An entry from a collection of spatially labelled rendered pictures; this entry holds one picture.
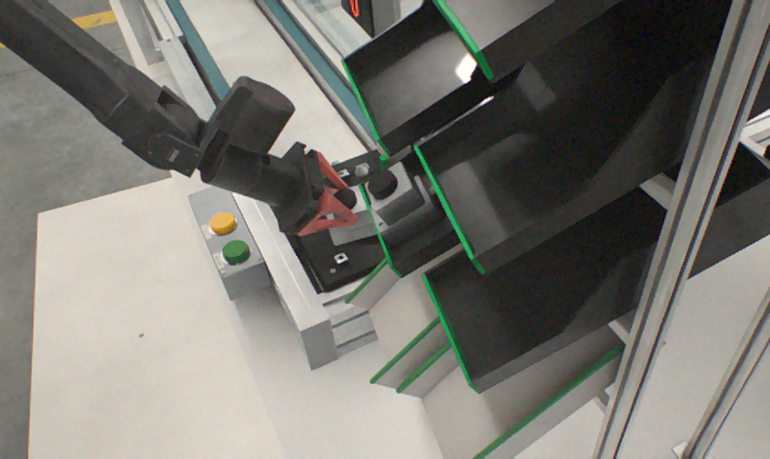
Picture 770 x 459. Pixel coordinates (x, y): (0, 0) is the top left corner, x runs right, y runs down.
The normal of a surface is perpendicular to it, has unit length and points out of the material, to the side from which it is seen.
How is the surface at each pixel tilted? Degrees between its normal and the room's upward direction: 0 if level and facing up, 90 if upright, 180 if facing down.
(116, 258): 0
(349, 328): 90
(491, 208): 25
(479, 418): 45
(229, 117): 77
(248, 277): 90
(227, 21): 0
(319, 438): 0
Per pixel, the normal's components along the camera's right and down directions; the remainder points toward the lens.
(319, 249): -0.08, -0.69
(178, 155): 0.11, 0.53
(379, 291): 0.27, 0.68
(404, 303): -0.74, -0.31
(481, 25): -0.48, -0.52
